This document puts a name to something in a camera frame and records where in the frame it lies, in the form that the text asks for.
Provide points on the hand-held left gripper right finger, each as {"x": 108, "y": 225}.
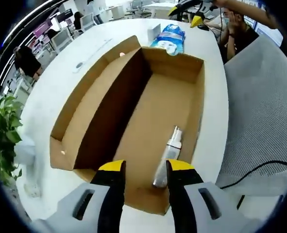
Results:
{"x": 182, "y": 199}

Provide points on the black monitor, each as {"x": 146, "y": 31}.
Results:
{"x": 65, "y": 15}

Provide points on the brown cardboard shoe box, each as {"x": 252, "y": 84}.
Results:
{"x": 157, "y": 109}

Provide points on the person's right hand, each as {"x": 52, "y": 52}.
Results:
{"x": 220, "y": 3}

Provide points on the white office chair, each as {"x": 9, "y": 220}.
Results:
{"x": 62, "y": 41}
{"x": 88, "y": 21}

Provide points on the small white box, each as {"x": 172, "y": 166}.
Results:
{"x": 154, "y": 31}

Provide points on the green potted plant white pot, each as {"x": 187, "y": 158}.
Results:
{"x": 5, "y": 126}

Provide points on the white pump bottle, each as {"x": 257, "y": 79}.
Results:
{"x": 172, "y": 148}

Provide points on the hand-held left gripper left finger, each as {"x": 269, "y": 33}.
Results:
{"x": 111, "y": 199}

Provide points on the blue white wipes soft pack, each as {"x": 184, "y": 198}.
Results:
{"x": 166, "y": 46}

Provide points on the grey mesh office chair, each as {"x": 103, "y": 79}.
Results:
{"x": 257, "y": 109}

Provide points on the small white patterned holder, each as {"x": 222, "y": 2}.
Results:
{"x": 32, "y": 190}

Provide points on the pink screen monitor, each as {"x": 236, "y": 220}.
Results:
{"x": 43, "y": 28}

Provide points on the blue clear soft pack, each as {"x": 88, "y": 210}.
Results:
{"x": 173, "y": 31}

